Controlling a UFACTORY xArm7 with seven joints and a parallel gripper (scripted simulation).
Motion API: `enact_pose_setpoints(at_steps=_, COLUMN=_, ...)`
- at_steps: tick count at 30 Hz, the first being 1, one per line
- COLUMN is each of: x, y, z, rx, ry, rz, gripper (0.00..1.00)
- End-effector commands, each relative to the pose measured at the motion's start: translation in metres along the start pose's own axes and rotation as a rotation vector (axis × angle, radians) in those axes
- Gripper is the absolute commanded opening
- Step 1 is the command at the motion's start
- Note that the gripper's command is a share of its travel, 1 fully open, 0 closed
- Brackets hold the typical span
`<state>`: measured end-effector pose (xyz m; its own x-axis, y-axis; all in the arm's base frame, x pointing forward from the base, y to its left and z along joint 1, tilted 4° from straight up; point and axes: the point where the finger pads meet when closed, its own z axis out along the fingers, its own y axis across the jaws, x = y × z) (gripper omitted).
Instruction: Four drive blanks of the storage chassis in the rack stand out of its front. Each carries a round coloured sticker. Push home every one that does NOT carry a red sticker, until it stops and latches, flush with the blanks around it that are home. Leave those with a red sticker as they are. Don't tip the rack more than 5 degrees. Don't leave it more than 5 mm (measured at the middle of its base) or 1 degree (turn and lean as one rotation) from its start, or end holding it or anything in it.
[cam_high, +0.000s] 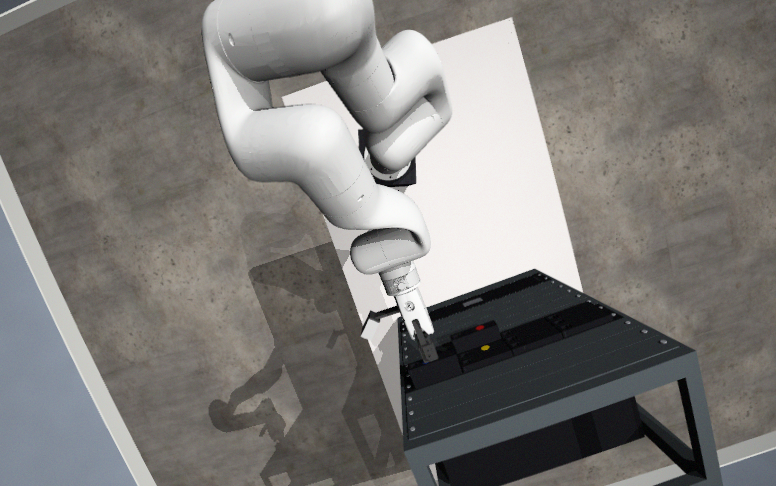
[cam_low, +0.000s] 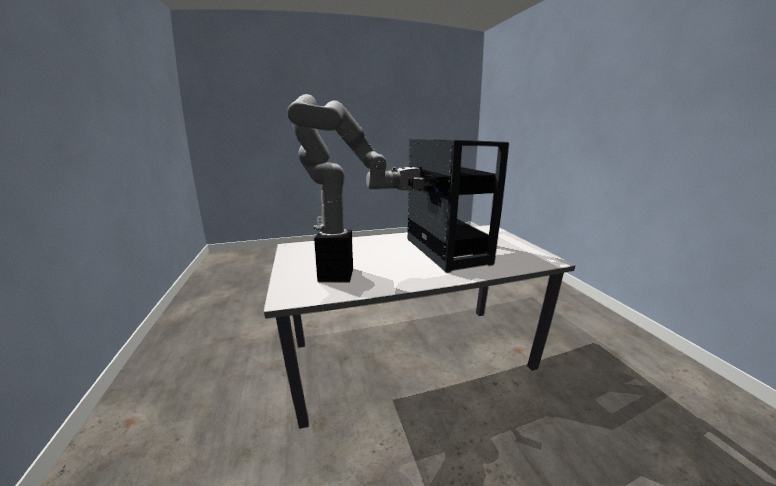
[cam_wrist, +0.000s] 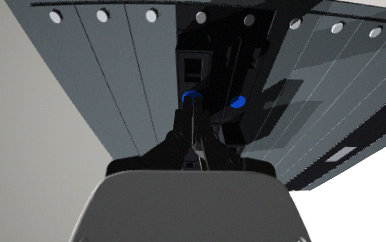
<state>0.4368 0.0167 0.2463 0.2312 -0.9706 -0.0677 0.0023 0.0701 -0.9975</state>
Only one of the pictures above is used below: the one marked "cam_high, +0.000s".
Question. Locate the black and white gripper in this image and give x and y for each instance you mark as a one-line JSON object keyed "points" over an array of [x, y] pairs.
{"points": [[411, 307]]}

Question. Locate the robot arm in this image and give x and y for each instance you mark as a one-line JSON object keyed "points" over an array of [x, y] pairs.
{"points": [[247, 42]]}

